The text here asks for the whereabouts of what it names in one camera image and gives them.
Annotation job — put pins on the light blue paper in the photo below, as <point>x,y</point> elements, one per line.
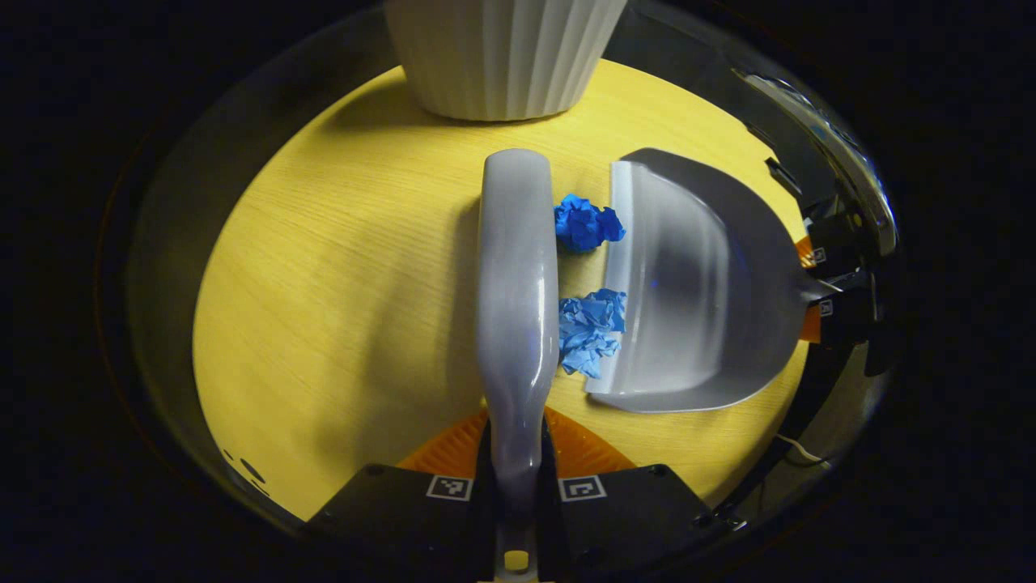
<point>589,328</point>

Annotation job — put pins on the small grey broom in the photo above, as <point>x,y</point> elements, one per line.
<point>518,308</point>

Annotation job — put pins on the dark blue paper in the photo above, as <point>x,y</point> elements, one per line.
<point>584,224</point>

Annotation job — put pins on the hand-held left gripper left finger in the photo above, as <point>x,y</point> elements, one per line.
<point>405,518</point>

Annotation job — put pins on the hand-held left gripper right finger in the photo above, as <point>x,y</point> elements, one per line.
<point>631,518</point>

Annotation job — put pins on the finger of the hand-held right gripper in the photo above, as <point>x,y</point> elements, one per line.
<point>850,316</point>
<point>842,247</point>

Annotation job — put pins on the black table clip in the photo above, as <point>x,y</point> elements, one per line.
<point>783,176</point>

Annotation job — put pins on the grey dustpan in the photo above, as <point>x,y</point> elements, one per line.
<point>696,283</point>

